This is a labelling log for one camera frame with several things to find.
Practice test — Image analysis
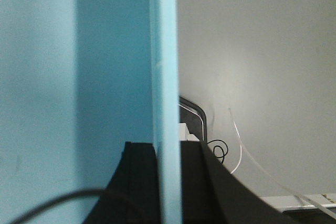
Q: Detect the thin black coiled wire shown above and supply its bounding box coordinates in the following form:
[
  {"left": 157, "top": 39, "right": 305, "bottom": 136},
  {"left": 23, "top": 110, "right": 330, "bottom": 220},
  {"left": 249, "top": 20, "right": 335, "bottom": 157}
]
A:
[{"left": 207, "top": 139, "right": 229, "bottom": 164}]

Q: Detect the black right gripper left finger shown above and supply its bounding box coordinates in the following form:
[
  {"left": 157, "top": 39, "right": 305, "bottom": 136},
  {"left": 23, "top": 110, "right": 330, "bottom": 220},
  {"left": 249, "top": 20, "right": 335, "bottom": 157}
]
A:
[{"left": 83, "top": 142, "right": 161, "bottom": 223}]

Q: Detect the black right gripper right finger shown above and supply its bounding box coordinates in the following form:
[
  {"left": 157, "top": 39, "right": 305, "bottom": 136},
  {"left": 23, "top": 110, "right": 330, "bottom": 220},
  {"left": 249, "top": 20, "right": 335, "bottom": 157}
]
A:
[{"left": 181, "top": 141, "right": 296, "bottom": 223}]

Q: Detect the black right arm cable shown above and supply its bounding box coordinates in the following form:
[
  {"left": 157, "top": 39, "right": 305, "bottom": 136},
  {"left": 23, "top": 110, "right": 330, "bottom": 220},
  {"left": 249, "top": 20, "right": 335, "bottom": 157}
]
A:
[{"left": 7, "top": 187, "right": 111, "bottom": 224}]

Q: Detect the black tray with white part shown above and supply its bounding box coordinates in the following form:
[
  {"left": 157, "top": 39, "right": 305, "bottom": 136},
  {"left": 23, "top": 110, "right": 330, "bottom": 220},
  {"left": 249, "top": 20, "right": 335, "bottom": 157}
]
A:
[{"left": 178, "top": 97, "right": 208, "bottom": 143}]

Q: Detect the light blue plastic box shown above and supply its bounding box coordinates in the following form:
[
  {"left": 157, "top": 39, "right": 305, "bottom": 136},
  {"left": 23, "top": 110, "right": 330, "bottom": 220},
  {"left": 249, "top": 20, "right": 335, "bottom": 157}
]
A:
[{"left": 1, "top": 0, "right": 182, "bottom": 223}]

